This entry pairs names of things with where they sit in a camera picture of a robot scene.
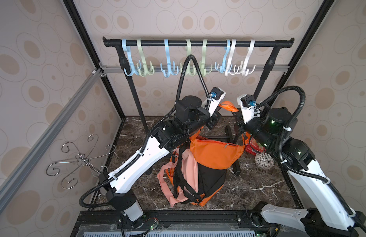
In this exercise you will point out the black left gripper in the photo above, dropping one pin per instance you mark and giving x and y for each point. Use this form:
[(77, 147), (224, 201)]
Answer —
[(215, 119)]

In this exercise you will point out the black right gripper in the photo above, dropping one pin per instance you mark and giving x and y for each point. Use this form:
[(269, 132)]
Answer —
[(242, 127)]

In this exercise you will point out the orange sling bag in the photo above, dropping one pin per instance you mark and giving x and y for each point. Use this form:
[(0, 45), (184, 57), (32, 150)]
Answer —
[(215, 154)]

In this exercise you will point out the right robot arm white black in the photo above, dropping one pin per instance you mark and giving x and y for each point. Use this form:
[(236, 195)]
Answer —
[(331, 215)]

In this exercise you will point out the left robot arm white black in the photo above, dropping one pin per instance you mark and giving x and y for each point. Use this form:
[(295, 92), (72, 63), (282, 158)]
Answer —
[(185, 118)]

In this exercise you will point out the pink sling bag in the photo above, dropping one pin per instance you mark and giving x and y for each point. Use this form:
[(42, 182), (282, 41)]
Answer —
[(179, 179)]

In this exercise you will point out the light green hook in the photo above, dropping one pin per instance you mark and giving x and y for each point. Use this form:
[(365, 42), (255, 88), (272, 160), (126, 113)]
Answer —
[(144, 69), (203, 69), (188, 70)]

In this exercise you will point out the light blue hook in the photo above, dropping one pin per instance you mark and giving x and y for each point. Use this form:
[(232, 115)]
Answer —
[(171, 68), (221, 67), (127, 49)]

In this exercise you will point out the red snack packet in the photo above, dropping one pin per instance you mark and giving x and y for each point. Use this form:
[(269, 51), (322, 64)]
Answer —
[(253, 147)]

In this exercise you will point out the patterned round ball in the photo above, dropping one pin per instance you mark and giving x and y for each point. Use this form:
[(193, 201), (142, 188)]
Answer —
[(264, 161)]

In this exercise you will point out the dark grey clothes rack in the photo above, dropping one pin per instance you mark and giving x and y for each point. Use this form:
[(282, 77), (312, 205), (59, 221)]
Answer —
[(276, 46)]

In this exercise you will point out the chrome jewelry stand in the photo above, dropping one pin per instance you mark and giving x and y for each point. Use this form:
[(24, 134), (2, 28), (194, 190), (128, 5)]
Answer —
[(79, 160)]

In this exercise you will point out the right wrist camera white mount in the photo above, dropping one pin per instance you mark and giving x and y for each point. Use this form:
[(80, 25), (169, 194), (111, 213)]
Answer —
[(247, 105)]

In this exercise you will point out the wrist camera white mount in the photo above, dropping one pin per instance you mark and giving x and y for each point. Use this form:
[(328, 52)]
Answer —
[(215, 97), (247, 105)]

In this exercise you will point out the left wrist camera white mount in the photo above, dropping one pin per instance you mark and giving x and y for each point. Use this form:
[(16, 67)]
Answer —
[(215, 97)]

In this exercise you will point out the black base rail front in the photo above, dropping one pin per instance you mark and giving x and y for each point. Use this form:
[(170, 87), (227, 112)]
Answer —
[(177, 223)]

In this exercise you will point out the black corner frame post right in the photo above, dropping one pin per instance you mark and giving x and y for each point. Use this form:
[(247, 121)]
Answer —
[(310, 32)]

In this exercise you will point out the black corner frame post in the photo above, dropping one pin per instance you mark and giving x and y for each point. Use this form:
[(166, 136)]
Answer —
[(310, 32), (90, 48)]

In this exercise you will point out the black corner frame post left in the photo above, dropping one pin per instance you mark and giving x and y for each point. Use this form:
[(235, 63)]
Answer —
[(90, 48)]

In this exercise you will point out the aluminium rail left wall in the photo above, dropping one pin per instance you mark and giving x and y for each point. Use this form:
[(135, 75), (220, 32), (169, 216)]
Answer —
[(25, 167)]

